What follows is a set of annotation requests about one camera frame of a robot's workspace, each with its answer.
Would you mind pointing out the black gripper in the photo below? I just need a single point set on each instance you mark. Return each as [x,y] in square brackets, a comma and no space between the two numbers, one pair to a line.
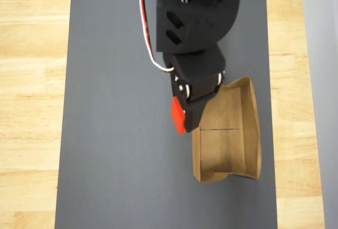
[198,68]

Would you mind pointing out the red cube with white letter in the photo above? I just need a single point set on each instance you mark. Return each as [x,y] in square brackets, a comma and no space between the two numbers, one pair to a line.
[178,115]

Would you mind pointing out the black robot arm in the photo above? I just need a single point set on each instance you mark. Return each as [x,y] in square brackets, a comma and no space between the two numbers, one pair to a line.
[200,15]

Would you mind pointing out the brown paper bag tray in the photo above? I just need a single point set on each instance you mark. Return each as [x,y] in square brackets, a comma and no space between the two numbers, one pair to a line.
[224,150]

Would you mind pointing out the dark grey mat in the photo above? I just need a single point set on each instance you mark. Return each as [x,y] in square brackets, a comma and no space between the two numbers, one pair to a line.
[118,147]

